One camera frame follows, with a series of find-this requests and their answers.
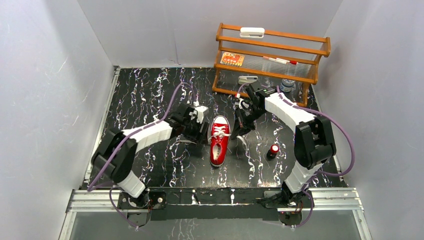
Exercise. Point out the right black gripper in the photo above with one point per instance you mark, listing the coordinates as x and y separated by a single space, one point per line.
241 126

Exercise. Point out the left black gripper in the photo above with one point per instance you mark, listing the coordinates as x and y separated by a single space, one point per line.
201 131

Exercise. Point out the red canvas sneaker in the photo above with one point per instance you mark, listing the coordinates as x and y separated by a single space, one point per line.
218 149

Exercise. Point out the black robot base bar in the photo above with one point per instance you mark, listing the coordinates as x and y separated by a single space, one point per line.
271 211

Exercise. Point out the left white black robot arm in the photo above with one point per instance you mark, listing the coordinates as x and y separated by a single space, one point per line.
116 152

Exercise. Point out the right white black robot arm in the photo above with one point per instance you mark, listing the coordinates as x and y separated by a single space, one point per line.
314 140

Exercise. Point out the small red capped bottle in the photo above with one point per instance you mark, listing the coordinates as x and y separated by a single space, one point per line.
272 152

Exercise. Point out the white stapler on lower shelf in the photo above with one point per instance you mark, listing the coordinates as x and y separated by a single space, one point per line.
247 79

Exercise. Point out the white stapler on shelf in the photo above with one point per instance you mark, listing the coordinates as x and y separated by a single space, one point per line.
252 32
247 79

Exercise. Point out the orange patterned card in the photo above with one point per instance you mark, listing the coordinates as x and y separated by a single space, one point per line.
232 59

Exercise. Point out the red white marker pen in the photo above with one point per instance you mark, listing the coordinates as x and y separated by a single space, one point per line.
280 60

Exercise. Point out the orange wooden shelf rack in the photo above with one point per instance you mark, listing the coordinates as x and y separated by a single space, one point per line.
307 50

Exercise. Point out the white stapler on top shelf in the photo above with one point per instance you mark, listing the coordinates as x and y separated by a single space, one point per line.
252 32

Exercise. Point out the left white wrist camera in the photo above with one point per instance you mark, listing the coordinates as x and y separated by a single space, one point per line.
200 111

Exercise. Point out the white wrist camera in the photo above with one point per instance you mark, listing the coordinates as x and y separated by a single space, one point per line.
200 111
242 104

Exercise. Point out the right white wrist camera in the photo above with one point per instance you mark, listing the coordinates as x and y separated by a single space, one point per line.
242 104

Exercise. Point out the aluminium frame rail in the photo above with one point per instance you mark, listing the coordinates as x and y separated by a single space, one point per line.
324 198

